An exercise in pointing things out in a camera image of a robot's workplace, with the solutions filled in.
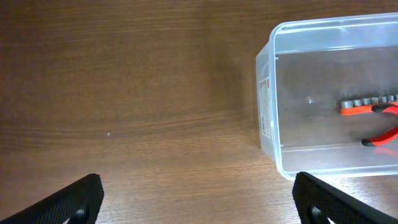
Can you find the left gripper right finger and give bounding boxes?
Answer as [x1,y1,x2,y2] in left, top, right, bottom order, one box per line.
[292,172,397,224]

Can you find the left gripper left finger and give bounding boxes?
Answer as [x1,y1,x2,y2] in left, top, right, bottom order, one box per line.
[1,174,104,224]

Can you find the orange socket bit rail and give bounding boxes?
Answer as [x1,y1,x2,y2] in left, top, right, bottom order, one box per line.
[340,95,397,116]

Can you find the red handled small cutters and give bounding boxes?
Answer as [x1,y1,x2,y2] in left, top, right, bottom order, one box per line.
[361,103,397,147]

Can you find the clear plastic container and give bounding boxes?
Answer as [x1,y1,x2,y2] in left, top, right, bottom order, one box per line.
[256,13,397,180]

